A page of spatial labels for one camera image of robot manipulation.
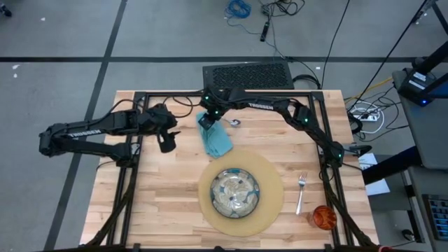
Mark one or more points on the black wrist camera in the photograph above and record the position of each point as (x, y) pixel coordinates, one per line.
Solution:
(167, 143)
(206, 122)

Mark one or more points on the black stand pole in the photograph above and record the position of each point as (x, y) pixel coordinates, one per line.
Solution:
(434, 57)

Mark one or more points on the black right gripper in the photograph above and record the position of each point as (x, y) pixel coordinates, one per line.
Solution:
(214, 101)

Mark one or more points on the grey equipment cart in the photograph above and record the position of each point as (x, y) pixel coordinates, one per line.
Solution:
(427, 140)

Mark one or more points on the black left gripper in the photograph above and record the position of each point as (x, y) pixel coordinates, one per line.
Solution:
(157, 119)

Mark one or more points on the white power strip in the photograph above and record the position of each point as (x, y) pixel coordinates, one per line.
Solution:
(365, 117)

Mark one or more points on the orange item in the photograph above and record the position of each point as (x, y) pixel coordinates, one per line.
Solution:
(325, 217)

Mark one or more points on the black arm base clamp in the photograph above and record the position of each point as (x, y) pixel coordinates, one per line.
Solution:
(360, 150)

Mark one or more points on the dark blue beam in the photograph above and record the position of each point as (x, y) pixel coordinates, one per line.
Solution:
(392, 168)

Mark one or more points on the teal cloth napkin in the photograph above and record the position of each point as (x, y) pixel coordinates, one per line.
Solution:
(218, 140)

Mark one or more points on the grey side desk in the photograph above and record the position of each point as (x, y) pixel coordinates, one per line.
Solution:
(414, 182)

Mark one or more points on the black vented computer case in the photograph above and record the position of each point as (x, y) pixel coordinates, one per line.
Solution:
(248, 75)

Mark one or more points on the silver metal spoon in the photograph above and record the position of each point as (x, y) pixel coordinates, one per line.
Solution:
(235, 122)

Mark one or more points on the silver metal fork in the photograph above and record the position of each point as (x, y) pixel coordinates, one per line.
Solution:
(301, 189)

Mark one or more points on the black tripod leg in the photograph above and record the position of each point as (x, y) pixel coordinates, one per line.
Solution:
(439, 14)

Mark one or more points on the small black floor object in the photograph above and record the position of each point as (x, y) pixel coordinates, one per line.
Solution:
(5, 10)

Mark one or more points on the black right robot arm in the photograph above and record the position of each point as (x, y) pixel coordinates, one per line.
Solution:
(266, 105)

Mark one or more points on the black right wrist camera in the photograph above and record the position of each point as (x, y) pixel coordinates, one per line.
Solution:
(206, 122)

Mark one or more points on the black device with blue light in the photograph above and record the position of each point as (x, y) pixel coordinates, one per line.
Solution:
(416, 84)

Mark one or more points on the black computer mouse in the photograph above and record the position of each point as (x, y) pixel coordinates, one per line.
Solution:
(407, 234)

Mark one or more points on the round woven straw placemat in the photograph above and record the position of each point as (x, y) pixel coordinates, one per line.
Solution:
(269, 175)

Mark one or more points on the black keyboard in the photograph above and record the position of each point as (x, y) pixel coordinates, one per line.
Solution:
(437, 217)

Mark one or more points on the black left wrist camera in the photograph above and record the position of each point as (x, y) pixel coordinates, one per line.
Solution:
(167, 143)

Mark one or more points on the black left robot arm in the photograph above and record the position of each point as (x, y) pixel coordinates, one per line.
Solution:
(87, 131)

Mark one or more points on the white paper sheet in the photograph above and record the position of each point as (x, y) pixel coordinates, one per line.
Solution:
(376, 187)

